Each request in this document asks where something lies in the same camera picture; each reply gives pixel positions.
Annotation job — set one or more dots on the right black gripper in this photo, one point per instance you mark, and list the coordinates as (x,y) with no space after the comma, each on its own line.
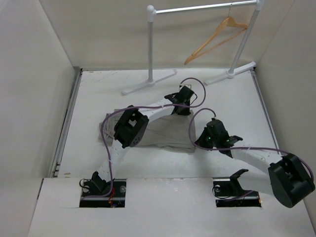
(200,141)

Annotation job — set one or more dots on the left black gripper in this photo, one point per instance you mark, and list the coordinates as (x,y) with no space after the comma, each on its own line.
(185,112)

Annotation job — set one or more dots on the grey trousers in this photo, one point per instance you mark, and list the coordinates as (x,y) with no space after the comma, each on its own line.
(170,133)

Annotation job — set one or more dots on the wooden clothes hanger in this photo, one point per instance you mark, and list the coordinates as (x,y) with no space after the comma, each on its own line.
(228,22)

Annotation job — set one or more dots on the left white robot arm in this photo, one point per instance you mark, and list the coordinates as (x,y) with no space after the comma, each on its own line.
(128,132)

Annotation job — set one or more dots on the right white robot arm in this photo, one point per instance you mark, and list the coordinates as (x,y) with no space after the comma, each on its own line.
(289,179)

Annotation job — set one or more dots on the white clothes rack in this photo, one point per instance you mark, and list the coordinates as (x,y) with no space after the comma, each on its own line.
(230,73)

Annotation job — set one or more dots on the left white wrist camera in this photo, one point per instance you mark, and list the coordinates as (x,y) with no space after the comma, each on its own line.
(185,85)

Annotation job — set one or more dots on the right metal table rail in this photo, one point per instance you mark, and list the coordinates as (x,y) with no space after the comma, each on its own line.
(255,80)

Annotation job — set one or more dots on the metal table rail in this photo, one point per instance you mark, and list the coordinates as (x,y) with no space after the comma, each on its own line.
(255,80)
(58,153)

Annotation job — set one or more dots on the left metal table rail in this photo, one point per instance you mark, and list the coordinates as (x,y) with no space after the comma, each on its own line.
(58,153)

